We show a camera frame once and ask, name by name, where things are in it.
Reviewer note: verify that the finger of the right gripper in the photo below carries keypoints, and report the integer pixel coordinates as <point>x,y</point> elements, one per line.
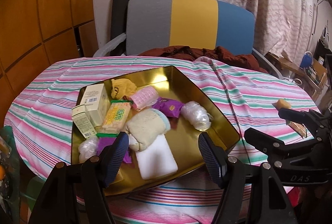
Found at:
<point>261,141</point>
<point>292,115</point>

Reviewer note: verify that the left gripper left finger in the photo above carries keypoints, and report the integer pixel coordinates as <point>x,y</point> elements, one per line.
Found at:
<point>112,157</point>

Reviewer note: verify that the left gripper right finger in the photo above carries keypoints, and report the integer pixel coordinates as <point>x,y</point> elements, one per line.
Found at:
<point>214,158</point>

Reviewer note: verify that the cream blue knitted sock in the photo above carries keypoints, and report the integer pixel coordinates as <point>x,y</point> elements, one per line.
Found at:
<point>144,127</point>

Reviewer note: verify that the green cracker packet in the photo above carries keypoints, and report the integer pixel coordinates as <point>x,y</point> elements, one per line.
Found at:
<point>115,118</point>

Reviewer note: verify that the clear plastic bag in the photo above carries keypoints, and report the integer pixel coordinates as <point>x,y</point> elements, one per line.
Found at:
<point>197,116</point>

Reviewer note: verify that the purple snack packet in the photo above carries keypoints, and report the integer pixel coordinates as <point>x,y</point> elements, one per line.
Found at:
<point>106,141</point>
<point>169,107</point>

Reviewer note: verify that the brown cracker packet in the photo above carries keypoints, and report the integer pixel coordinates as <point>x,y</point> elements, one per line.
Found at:
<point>298,128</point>

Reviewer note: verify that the purple snack packet in tray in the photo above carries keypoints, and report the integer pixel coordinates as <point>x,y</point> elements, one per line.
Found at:
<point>106,141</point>

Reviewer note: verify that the yellow sponge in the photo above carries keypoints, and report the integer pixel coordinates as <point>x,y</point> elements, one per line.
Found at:
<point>281,103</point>

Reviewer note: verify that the clear plastic ball in tray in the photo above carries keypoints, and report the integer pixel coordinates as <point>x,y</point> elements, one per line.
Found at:
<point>88,148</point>

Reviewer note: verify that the wooden side desk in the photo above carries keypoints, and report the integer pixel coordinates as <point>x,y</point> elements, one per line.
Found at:
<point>291,70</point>

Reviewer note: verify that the white sponge block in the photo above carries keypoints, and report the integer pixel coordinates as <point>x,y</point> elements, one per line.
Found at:
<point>157,160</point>

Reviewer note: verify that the small green cream box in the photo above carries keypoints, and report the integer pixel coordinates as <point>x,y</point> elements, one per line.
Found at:
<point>82,120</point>

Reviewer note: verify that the large cream box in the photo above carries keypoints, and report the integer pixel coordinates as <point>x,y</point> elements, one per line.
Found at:
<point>97,103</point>

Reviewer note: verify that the pink hair roller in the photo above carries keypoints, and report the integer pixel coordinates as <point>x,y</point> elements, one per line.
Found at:
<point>144,97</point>

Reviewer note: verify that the yellow knitted item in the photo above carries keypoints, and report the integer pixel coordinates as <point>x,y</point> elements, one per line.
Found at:
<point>122,88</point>

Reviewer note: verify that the striped pink green tablecloth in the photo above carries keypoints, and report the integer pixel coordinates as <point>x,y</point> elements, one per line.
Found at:
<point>40,118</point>

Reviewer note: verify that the gold metal tray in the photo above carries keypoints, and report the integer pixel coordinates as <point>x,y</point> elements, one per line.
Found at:
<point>170,82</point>

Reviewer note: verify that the dark red jacket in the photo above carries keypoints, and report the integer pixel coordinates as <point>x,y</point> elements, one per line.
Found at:
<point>219,53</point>

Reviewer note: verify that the grey yellow blue chair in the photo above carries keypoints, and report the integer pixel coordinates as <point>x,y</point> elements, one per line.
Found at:
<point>194,23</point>

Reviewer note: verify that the wooden wardrobe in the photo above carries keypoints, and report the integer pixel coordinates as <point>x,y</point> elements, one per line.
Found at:
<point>37,33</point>

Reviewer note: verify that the black rolled mat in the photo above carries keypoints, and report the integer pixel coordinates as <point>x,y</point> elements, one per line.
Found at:
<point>118,18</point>

